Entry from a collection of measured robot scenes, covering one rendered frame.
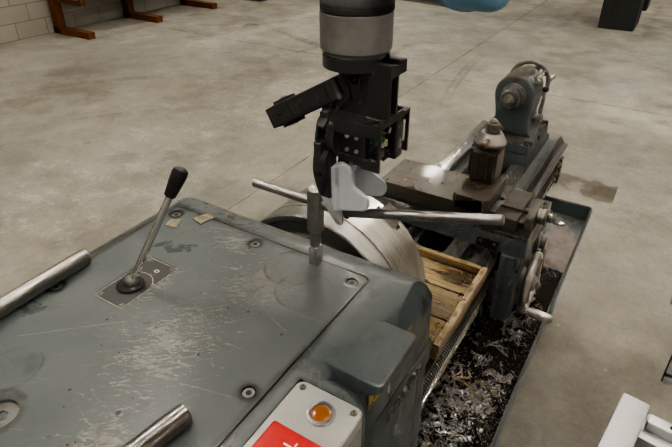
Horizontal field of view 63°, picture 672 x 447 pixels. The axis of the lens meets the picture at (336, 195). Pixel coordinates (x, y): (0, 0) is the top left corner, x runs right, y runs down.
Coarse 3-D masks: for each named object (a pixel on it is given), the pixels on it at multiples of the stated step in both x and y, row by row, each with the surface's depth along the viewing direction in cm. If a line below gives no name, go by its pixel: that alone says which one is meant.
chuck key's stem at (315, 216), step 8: (312, 184) 69; (312, 192) 68; (312, 200) 68; (320, 200) 69; (312, 208) 69; (312, 216) 69; (320, 216) 70; (312, 224) 70; (320, 224) 70; (312, 232) 71; (320, 232) 71; (312, 240) 72; (320, 240) 72; (312, 248) 72; (320, 248) 73; (312, 256) 73; (320, 256) 73; (312, 264) 74
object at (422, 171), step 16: (384, 176) 157; (400, 176) 157; (416, 176) 157; (432, 176) 157; (448, 176) 157; (464, 176) 157; (400, 192) 154; (416, 192) 150; (432, 192) 149; (448, 192) 149; (512, 192) 150; (448, 208) 147; (464, 208) 144; (496, 208) 141; (512, 208) 142; (528, 208) 143; (512, 224) 139; (528, 224) 139
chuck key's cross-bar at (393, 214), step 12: (276, 192) 72; (288, 192) 71; (300, 192) 71; (324, 204) 68; (348, 216) 67; (360, 216) 66; (372, 216) 65; (384, 216) 64; (396, 216) 63; (408, 216) 62; (420, 216) 61; (432, 216) 60; (444, 216) 60; (456, 216) 59; (468, 216) 58; (480, 216) 57; (492, 216) 57; (504, 216) 57
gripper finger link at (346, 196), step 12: (336, 168) 62; (348, 168) 61; (336, 180) 63; (348, 180) 62; (336, 192) 64; (348, 192) 63; (360, 192) 62; (336, 204) 64; (348, 204) 64; (360, 204) 63; (336, 216) 66
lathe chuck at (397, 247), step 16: (304, 192) 98; (352, 224) 88; (368, 224) 89; (384, 224) 91; (400, 224) 93; (384, 240) 89; (400, 240) 91; (384, 256) 87; (400, 256) 90; (416, 256) 93; (400, 272) 89; (416, 272) 93
